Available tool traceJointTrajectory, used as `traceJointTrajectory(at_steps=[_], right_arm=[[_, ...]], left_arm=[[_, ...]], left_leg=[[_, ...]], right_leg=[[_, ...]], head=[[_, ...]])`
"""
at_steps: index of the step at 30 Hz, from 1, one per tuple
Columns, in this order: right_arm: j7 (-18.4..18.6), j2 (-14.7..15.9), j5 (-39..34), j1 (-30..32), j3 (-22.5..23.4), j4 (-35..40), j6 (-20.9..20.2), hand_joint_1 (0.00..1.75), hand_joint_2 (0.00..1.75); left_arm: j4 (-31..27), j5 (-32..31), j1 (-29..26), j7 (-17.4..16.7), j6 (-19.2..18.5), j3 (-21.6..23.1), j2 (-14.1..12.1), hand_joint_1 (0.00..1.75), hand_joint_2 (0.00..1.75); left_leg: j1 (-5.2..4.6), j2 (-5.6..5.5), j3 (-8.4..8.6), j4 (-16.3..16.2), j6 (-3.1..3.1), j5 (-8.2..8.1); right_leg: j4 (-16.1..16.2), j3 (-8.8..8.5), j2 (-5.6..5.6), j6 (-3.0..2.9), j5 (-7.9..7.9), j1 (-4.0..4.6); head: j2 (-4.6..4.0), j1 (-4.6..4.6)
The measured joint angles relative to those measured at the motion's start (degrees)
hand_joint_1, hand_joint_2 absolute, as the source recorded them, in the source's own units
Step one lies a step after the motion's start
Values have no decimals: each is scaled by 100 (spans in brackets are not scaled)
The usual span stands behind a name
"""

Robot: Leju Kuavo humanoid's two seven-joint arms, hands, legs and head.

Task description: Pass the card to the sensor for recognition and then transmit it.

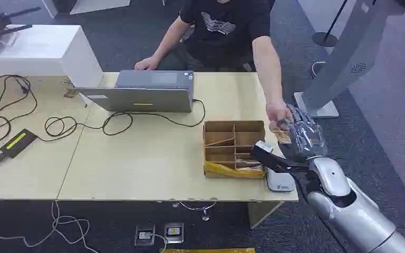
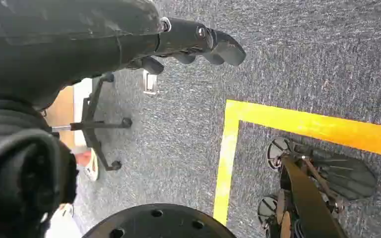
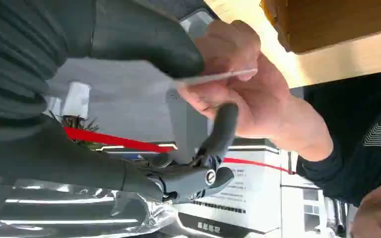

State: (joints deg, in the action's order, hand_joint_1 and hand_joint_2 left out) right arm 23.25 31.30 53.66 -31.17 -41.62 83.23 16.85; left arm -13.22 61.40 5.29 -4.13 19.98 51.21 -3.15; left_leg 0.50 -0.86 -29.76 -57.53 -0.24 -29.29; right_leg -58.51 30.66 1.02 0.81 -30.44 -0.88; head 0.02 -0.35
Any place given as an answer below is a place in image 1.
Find white card reader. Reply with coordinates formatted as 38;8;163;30
265;167;297;193

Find person's right hand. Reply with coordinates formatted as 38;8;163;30
134;55;161;72

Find person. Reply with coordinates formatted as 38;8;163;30
134;0;294;132

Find steel floor socket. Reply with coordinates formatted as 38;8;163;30
134;224;157;247
163;222;185;245

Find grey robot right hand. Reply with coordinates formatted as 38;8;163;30
277;104;329;164

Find wooden desk leg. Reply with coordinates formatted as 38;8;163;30
247;201;285;230

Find white floor cable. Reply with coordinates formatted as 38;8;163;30
0;200;101;253

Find black mains cable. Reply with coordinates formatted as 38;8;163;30
0;74;39;171

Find white cabinet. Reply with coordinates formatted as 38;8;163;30
0;24;104;89

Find black laptop power cable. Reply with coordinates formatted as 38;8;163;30
36;99;207;143

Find grey cable under desk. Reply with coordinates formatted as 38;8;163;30
171;200;219;222

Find grey kiosk stand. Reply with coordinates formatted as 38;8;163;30
293;0;405;119

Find white cable loop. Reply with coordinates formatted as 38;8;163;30
310;61;326;79

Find black power adapter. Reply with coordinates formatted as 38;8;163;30
0;128;38;160

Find white furniture base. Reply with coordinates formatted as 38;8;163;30
42;0;132;19

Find grey laptop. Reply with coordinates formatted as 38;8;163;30
77;70;196;113

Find black stanchion post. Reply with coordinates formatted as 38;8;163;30
312;0;349;48

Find person's left hand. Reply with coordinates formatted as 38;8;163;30
265;99;293;132

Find yellow floor strip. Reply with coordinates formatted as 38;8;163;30
160;247;256;253

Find wooden card box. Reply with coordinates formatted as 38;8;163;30
202;120;267;179

